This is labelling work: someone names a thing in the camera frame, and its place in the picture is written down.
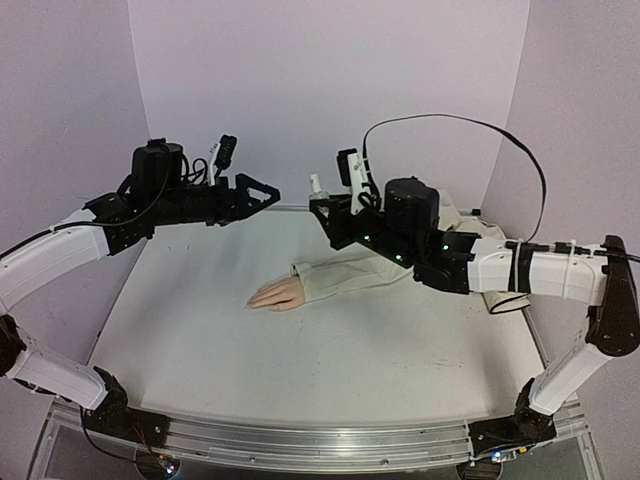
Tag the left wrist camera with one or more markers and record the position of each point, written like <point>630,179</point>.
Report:
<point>220,158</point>

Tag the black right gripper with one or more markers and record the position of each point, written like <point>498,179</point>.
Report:
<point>338,220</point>

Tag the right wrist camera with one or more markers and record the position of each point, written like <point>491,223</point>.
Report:
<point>356,175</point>

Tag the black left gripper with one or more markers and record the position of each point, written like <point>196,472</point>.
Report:
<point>229,213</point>

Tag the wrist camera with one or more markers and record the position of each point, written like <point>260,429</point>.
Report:
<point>356,175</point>
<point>220,158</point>

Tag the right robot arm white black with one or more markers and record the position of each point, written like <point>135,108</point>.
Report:
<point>406,233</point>

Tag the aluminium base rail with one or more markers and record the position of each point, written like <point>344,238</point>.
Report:
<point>77,446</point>

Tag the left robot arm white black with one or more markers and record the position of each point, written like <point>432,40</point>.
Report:
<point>162,189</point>

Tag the mannequin hand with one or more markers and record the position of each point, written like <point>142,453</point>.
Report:
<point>284,295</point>

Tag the clear nail polish bottle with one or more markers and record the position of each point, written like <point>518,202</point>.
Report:
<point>317,192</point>

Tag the beige sleeve cloth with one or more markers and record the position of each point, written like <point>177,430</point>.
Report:
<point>321,281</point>

